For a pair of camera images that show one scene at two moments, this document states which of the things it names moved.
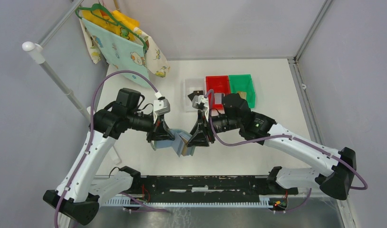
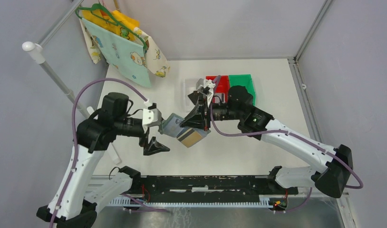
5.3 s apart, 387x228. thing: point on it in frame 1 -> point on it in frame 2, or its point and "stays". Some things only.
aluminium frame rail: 213,185 stays
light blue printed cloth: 120,52 stays
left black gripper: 161,131 -> 153,147
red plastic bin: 220,85 stays
